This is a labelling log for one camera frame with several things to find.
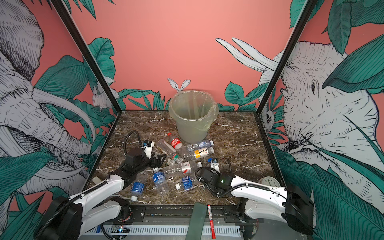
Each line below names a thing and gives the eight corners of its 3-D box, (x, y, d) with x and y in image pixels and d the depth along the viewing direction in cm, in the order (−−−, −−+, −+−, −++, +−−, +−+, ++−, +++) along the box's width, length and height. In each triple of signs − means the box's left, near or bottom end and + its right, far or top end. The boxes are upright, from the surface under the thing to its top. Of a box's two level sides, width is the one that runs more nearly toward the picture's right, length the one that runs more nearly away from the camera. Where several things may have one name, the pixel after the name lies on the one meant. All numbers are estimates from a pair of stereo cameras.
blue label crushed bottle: (177, 194, 82) (176, 191, 78) (174, 184, 86) (173, 181, 81) (197, 186, 85) (198, 182, 81) (194, 177, 89) (194, 173, 84)
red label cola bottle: (176, 151, 98) (175, 147, 94) (171, 145, 101) (170, 141, 97) (183, 147, 100) (182, 143, 97) (178, 140, 103) (177, 137, 100)
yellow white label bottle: (195, 160, 95) (195, 156, 91) (193, 154, 97) (193, 150, 94) (213, 154, 98) (214, 150, 94) (211, 149, 100) (212, 145, 96)
